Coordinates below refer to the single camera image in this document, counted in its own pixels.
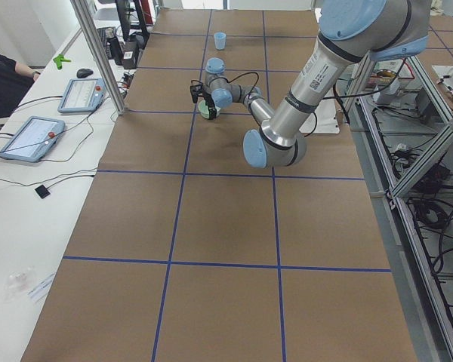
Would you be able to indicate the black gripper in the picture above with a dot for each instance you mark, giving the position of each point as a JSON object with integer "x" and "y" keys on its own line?
{"x": 208, "y": 99}

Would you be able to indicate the mint green bowl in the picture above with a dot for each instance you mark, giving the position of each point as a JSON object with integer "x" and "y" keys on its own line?
{"x": 204, "y": 111}

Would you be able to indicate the light blue cup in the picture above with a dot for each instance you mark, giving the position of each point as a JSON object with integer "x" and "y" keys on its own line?
{"x": 220, "y": 40}

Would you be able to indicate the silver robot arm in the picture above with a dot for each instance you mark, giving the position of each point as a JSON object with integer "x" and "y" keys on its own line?
{"x": 348, "y": 31}

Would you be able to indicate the black water bottle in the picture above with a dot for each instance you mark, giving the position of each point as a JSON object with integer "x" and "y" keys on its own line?
{"x": 116, "y": 49}

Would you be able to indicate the black box with label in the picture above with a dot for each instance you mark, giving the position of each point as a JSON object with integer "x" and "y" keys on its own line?
{"x": 130, "y": 55}

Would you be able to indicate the black computer monitor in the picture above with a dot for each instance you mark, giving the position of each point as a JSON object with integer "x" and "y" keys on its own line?
{"x": 132, "y": 20}

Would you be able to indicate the far teach pendant tablet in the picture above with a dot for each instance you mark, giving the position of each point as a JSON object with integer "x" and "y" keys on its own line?
{"x": 82, "y": 95}

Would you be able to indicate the teach pendant tablet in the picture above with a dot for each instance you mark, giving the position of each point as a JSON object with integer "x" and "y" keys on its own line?
{"x": 33, "y": 140}
{"x": 82, "y": 95}

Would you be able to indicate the black computer mouse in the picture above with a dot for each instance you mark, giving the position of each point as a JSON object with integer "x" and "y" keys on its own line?
{"x": 84, "y": 73}

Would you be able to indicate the green plastic clip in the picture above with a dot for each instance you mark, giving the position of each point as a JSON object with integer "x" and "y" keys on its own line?
{"x": 59, "y": 60}

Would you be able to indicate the near teach pendant tablet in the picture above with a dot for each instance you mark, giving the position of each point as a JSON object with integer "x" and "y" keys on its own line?
{"x": 33, "y": 140}

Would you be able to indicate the small black square device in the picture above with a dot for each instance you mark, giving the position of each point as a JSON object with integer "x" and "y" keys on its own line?
{"x": 42, "y": 191}

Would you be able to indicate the seated person in black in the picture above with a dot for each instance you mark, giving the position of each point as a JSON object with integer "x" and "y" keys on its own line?
{"x": 15, "y": 81}

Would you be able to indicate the clear plastic bag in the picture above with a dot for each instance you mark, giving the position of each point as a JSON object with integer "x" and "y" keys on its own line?
{"x": 18, "y": 283}

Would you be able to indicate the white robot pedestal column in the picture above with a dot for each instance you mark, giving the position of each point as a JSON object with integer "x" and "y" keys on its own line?
{"x": 326, "y": 117}

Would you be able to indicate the aluminium frame post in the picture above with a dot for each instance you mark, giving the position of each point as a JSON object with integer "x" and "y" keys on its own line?
{"x": 87, "y": 25}

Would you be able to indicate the aluminium frame rack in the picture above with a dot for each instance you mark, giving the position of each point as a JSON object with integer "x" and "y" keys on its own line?
{"x": 411, "y": 141}

